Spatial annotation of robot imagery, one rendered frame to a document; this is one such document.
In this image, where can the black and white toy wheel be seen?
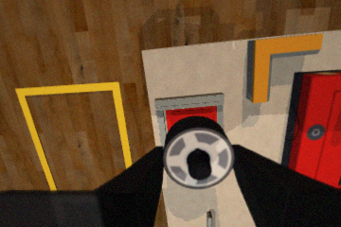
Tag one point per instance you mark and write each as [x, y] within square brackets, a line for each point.
[188, 134]

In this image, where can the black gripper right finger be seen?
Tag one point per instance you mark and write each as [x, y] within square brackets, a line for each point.
[277, 196]

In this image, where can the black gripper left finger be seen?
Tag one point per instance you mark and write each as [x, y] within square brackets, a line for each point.
[128, 200]

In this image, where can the yellow tape outline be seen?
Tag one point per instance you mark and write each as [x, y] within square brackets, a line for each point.
[73, 88]

